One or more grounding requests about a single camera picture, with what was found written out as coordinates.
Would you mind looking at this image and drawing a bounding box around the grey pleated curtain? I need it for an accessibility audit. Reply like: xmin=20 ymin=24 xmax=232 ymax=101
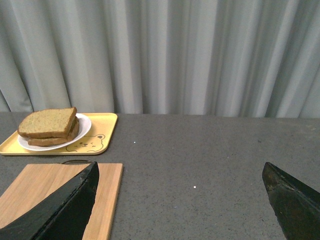
xmin=0 ymin=0 xmax=320 ymax=118

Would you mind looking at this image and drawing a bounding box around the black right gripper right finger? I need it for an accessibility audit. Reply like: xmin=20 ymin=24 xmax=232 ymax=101
xmin=262 ymin=162 xmax=320 ymax=240

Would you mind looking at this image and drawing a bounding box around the bamboo cutting board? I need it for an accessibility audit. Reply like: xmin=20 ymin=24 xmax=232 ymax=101
xmin=0 ymin=160 xmax=123 ymax=240

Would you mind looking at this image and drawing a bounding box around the yellow bear tray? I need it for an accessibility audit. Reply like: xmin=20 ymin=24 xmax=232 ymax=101
xmin=0 ymin=113 xmax=118 ymax=156

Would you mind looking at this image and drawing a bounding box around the white round plate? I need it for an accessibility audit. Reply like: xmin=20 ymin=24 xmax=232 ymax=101
xmin=17 ymin=113 xmax=92 ymax=152

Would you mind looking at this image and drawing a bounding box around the bread slice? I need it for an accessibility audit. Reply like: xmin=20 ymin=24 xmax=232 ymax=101
xmin=27 ymin=117 xmax=80 ymax=147
xmin=17 ymin=107 xmax=77 ymax=139

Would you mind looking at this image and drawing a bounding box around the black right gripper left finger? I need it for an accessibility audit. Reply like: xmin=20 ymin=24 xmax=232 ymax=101
xmin=0 ymin=162 xmax=100 ymax=240

